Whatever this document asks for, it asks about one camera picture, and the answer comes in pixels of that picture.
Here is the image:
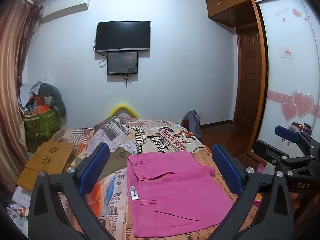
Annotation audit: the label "small black wall monitor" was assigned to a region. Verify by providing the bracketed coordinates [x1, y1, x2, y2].
[107, 52, 139, 75]

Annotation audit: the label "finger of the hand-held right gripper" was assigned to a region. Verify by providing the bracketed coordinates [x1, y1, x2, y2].
[274, 125, 320, 157]
[252, 140, 318, 174]

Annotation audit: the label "black wall television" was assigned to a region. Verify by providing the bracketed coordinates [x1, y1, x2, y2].
[96, 21, 151, 53]

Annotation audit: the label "printed newspaper pattern blanket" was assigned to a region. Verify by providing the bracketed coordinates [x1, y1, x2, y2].
[12, 115, 260, 240]

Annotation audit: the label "pink heart decal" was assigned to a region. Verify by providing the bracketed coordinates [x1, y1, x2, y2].
[281, 91, 315, 122]

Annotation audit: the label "wooden overhead cabinet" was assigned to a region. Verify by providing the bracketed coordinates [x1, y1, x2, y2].
[206, 0, 300, 29]

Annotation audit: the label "brown striped curtain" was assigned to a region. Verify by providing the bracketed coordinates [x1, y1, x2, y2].
[0, 0, 43, 193]

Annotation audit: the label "yellow foam tube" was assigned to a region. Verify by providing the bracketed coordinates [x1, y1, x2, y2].
[111, 102, 140, 118]

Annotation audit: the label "black hanging cable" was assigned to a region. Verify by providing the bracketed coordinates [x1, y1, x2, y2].
[123, 67, 133, 87]

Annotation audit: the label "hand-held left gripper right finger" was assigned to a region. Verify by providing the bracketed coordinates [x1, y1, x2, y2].
[207, 142, 295, 240]

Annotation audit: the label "wooden folding lap table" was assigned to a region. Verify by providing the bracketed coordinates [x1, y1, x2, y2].
[16, 141, 75, 190]

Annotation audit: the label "pile of crumpled clothes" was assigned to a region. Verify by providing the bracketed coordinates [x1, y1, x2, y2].
[19, 80, 54, 110]

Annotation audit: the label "pink pants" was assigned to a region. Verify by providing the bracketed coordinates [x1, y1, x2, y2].
[127, 151, 238, 238]

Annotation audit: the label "olive green garment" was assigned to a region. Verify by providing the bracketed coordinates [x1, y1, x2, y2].
[97, 147, 132, 182]

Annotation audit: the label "brown wooden door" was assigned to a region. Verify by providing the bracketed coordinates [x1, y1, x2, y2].
[234, 27, 262, 128]

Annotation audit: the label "blue backpack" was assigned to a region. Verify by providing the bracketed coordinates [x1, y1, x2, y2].
[180, 110, 202, 137]

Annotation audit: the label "orange box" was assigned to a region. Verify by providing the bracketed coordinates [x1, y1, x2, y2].
[31, 96, 51, 113]

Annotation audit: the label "white clutter pile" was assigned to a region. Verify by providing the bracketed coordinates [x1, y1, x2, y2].
[6, 185, 32, 233]

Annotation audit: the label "white sliding wardrobe door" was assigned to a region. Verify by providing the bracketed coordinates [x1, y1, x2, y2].
[251, 0, 320, 160]

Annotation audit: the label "white air conditioner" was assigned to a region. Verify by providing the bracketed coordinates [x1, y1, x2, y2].
[41, 0, 90, 23]

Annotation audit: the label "green patterned bag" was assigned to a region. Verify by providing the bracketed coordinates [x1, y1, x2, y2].
[24, 107, 62, 139]

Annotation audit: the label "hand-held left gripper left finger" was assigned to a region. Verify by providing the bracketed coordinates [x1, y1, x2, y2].
[27, 142, 116, 240]

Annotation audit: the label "person's right hand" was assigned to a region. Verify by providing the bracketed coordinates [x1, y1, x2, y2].
[290, 192, 301, 212]

